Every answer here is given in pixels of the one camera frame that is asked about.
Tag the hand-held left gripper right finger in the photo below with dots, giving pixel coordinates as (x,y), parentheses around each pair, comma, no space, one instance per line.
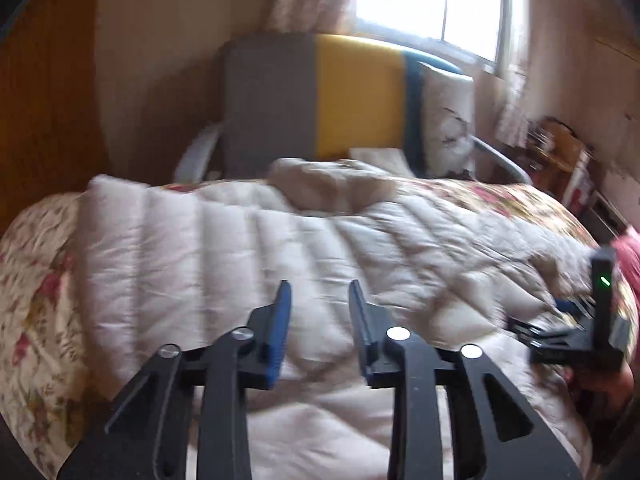
(358,312)

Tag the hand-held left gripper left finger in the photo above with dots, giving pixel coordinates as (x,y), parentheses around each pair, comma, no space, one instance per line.
(280,332)

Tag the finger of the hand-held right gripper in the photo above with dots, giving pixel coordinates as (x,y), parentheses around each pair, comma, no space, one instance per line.
(570,306)
(545,332)

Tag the beige quilted down jacket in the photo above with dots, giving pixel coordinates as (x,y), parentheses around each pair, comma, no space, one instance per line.
(320,240)

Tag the person's right hand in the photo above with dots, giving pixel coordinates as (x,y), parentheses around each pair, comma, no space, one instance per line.
(597,385)

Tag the pink cloth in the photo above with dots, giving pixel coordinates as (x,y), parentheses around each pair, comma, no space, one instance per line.
(629,252)

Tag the wooden nightstand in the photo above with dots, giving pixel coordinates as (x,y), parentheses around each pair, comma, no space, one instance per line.
(557,155)

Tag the white patterned pillow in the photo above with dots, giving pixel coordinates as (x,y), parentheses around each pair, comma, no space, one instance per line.
(447,120)

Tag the grey yellow blue headboard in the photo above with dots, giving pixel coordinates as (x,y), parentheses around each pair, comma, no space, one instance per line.
(320,100)

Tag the floral bedspread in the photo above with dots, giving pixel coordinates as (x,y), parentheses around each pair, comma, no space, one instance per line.
(35,280)

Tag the window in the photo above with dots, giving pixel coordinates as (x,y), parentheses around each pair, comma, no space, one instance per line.
(430,5)

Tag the wooden wardrobe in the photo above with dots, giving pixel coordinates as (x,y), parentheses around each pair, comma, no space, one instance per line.
(45,90)

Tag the grey curved bed rail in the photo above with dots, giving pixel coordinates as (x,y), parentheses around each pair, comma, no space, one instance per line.
(502,160)
(197,152)

